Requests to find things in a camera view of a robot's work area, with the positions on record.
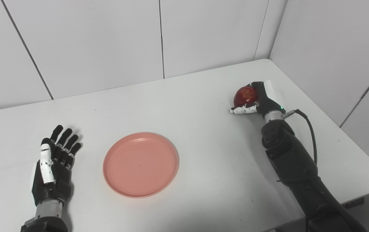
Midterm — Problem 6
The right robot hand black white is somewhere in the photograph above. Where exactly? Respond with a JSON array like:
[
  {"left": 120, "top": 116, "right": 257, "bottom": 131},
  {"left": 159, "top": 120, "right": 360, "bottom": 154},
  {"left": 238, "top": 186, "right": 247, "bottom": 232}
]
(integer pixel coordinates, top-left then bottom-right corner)
[{"left": 230, "top": 80, "right": 286, "bottom": 116}]

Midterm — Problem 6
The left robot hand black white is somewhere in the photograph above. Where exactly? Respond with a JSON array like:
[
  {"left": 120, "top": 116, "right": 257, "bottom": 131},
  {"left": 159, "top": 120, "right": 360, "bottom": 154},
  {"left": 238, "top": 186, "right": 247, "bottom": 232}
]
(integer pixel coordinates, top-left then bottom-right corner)
[{"left": 31, "top": 125, "right": 82, "bottom": 207}]

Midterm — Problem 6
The red apple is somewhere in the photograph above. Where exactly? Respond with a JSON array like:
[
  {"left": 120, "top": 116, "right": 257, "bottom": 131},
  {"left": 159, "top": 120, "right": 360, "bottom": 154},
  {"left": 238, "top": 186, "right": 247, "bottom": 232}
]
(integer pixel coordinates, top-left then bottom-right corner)
[{"left": 233, "top": 86, "right": 258, "bottom": 107}]

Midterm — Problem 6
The pink round plate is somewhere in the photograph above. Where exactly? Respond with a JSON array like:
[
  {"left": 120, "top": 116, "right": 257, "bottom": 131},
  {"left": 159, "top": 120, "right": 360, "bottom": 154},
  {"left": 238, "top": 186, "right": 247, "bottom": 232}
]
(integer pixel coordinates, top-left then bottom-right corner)
[{"left": 103, "top": 132, "right": 180, "bottom": 198}]

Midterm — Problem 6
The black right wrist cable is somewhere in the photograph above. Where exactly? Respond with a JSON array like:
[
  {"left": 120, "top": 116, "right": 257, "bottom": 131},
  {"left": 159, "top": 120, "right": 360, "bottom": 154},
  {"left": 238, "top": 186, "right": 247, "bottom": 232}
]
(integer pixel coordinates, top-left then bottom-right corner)
[{"left": 282, "top": 109, "right": 318, "bottom": 165}]

